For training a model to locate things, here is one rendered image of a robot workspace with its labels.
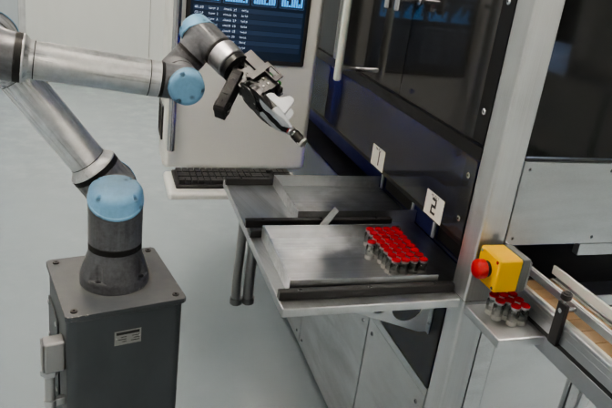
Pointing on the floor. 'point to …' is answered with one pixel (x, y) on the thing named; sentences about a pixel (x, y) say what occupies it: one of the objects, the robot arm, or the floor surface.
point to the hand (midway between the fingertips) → (284, 128)
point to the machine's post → (502, 158)
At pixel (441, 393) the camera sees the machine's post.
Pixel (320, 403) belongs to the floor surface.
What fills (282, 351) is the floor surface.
